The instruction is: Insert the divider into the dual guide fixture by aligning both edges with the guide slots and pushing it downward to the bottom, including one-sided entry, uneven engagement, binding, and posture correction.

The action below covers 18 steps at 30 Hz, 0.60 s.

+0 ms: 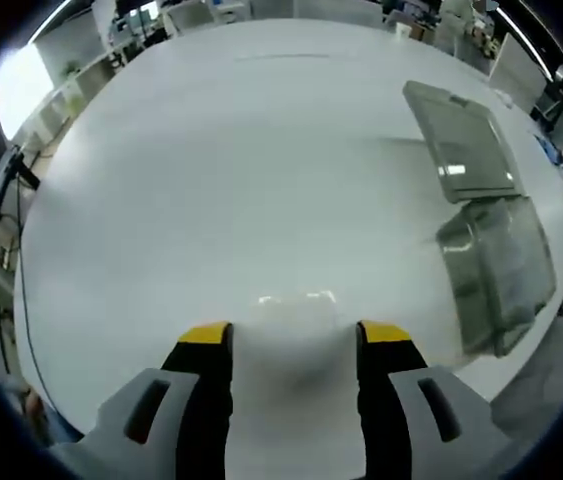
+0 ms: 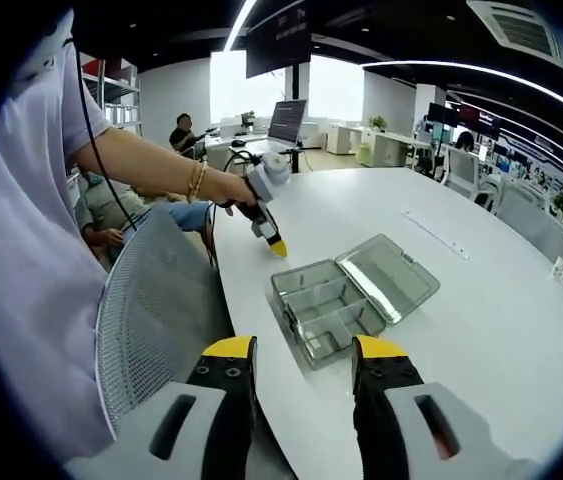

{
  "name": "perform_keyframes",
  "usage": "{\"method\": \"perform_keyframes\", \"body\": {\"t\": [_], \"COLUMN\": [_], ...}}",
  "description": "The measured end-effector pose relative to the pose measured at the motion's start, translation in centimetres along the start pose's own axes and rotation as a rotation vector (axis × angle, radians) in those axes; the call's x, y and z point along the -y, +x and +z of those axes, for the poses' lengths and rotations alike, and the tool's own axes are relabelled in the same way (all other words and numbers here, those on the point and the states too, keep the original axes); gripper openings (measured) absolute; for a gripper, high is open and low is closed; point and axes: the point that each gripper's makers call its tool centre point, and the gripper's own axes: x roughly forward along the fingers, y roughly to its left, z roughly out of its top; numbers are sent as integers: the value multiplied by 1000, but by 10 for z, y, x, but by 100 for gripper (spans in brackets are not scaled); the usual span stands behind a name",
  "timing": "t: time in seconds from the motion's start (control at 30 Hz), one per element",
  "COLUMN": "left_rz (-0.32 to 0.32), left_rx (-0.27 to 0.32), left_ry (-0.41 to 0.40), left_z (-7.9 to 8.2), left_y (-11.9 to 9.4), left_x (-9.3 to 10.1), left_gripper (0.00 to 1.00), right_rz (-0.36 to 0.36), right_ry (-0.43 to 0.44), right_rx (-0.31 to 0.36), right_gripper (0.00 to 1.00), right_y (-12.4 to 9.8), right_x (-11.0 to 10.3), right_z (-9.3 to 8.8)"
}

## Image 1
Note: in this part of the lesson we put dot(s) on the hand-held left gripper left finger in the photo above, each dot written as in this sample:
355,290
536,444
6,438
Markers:
156,430

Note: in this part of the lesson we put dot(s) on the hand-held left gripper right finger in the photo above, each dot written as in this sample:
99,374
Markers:
401,435

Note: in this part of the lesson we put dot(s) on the clear plastic guide fixture box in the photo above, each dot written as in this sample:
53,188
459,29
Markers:
466,150

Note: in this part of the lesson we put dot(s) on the blue cloth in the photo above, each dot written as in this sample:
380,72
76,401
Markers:
548,147

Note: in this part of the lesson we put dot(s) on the white crumpled tissue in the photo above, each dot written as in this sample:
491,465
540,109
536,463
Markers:
506,100

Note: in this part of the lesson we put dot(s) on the green potted plant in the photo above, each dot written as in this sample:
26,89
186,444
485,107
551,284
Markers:
68,70

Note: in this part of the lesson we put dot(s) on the white desk partition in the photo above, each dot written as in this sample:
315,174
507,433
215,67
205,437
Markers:
516,75

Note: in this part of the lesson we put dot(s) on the white paper cup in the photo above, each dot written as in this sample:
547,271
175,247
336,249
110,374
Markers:
401,30

